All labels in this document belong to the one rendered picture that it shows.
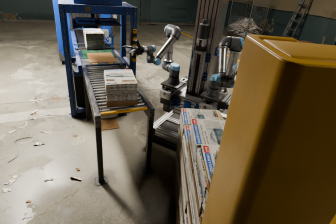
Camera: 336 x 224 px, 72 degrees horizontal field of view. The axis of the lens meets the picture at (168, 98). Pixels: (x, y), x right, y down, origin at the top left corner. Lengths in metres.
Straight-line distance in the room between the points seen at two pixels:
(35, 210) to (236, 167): 2.37
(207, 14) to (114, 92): 1.26
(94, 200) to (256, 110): 2.33
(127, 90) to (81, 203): 1.12
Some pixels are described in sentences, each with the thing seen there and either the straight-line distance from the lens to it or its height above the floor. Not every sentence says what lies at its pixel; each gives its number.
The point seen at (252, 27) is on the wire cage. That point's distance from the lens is 9.63.
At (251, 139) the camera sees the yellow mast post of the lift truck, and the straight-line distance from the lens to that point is 0.20.
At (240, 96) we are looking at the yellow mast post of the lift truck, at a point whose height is 1.80.
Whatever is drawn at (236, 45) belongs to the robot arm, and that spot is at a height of 1.39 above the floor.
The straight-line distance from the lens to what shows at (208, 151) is 1.33.
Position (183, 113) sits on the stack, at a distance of 2.12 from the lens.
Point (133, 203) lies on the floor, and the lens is 2.41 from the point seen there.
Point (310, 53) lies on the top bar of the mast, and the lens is 0.20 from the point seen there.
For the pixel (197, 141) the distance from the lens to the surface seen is 1.39.
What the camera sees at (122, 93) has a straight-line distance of 2.16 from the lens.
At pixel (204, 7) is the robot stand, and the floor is 1.68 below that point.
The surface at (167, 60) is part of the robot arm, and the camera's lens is 2.73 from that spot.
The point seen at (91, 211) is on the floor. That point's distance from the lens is 2.40.
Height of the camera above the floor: 1.89
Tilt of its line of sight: 27 degrees down
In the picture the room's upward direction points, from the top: 6 degrees clockwise
